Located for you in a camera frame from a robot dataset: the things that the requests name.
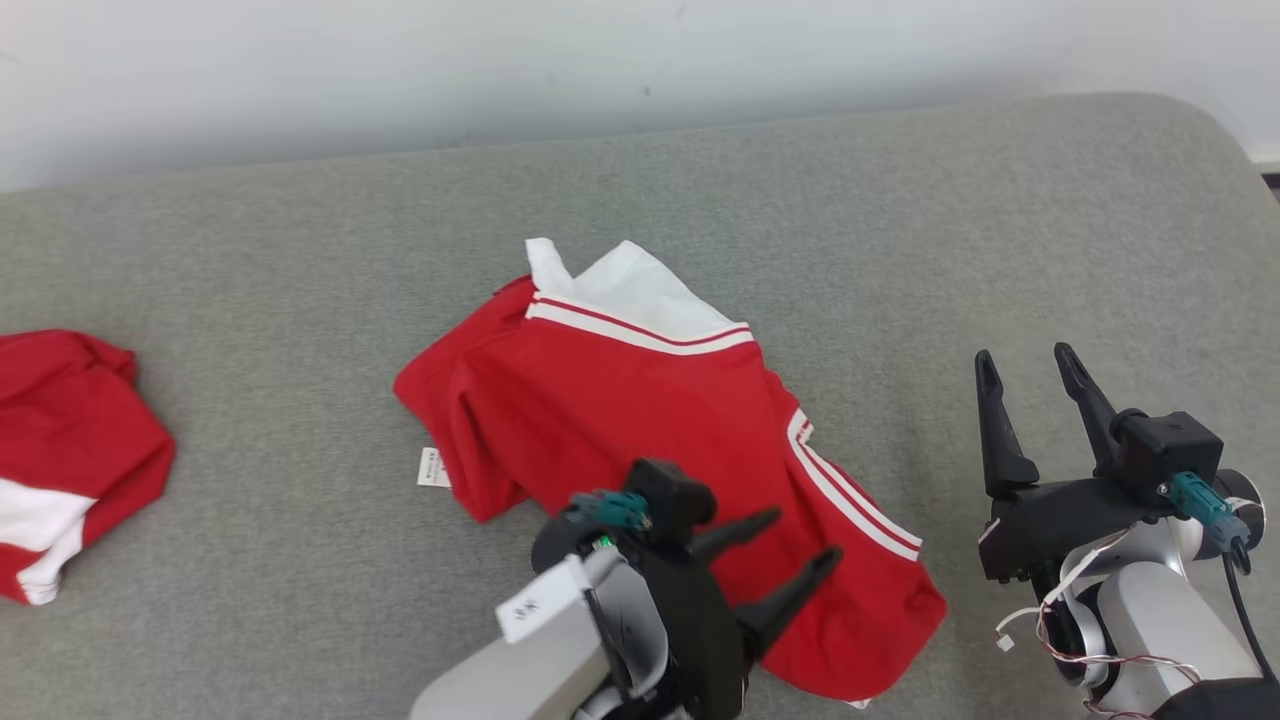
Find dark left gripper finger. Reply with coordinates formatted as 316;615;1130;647
688;508;782;563
735;547;844;661

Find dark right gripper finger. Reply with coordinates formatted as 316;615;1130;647
1054;342;1121;476
975;350;1041;499

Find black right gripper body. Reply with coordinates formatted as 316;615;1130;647
978;475;1177;586

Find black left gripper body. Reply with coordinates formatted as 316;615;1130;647
625;542;749;720

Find red Bulls 23 jersey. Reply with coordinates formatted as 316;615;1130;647
393;238;948;709

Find red shorts with white stripe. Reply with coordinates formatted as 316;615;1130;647
0;330;177;607

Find grey fabric mat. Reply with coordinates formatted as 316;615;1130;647
0;92;1280;720

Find teal left camera connector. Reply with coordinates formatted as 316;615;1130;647
570;490;653;531

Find teal camera connector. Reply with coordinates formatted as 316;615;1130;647
1168;472;1251;553
570;490;653;531

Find teal right camera connector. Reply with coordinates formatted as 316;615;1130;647
1168;472;1251;553

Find white paper cable label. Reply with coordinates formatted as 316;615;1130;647
495;555;594;644

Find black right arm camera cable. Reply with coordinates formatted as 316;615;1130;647
1222;545;1280;691

